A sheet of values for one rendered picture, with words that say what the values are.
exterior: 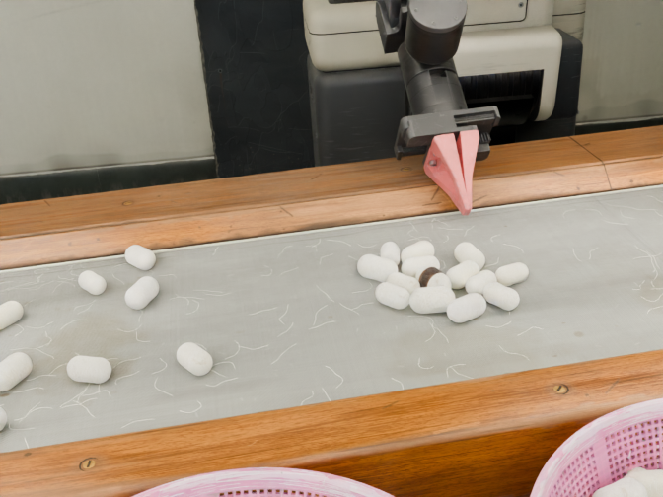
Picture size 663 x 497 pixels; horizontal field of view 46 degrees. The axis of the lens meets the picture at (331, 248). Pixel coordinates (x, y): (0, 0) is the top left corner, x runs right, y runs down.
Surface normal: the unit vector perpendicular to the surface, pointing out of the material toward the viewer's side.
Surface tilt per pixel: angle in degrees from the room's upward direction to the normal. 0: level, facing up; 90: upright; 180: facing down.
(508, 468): 90
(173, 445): 0
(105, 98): 90
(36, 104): 90
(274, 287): 0
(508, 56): 98
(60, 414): 0
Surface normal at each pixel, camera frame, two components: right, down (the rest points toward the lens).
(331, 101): 0.09, 0.46
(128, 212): -0.06, -0.88
